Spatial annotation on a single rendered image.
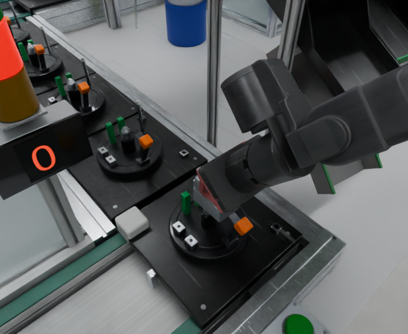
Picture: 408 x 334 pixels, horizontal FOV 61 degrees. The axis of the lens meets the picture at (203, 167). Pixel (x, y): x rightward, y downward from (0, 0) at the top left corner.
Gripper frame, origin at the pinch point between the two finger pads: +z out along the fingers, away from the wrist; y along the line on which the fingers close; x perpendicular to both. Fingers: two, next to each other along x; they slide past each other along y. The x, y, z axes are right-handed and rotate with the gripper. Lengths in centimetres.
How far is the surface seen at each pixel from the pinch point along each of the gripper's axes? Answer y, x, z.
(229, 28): -77, -48, 68
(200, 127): -25.2, -13.1, 40.5
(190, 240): 5.7, 6.3, 7.0
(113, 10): -40, -76, 80
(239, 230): 1.2, 7.6, -1.2
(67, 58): -7, -53, 57
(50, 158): 18.8, -13.7, -1.9
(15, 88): 19.1, -20.0, -9.8
